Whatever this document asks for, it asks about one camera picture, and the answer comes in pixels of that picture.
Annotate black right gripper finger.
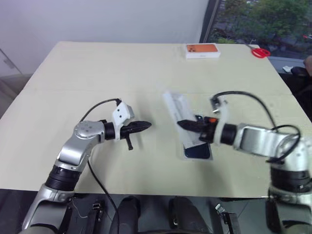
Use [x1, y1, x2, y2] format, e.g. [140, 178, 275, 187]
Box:
[189, 119, 208, 127]
[177, 120, 205, 133]

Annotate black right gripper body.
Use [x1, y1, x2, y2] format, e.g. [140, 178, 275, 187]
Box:
[198, 116, 218, 145]

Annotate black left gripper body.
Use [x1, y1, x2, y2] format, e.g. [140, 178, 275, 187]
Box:
[119, 122, 136, 151]

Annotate dark blue smartphone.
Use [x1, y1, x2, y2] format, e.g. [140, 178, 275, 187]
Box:
[183, 115, 213, 160]

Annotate orange printed phone box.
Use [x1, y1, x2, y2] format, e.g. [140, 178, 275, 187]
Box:
[186, 43, 222, 60]

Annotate dark rounded shape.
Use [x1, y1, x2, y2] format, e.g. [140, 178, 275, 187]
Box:
[169, 195, 197, 233]
[117, 195, 142, 230]

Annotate black chair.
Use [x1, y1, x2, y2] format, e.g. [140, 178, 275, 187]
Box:
[291, 65, 312, 104]

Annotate green trees outside window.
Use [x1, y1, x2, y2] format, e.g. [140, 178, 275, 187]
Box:
[211, 0, 312, 59]

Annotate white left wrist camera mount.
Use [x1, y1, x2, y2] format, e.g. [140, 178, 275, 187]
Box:
[112, 101, 136, 141]

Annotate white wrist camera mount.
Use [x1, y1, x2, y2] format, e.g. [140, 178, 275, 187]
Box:
[112, 101, 136, 141]
[210, 95, 231, 146]

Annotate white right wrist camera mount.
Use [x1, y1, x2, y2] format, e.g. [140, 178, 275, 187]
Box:
[210, 95, 231, 146]

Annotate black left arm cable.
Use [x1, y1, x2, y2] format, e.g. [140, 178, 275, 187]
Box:
[80, 97, 123, 234]

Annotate black strap with buckle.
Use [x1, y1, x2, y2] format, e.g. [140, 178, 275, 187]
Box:
[215, 203, 241, 234]
[87, 199, 106, 232]

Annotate red handled scissors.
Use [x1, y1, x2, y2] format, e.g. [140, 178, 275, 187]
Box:
[244, 43, 272, 59]

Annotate thin white string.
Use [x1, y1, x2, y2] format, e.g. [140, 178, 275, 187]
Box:
[70, 198, 89, 219]

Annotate dark window frame pillar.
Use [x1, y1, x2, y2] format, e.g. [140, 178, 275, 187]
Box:
[199, 0, 220, 44]

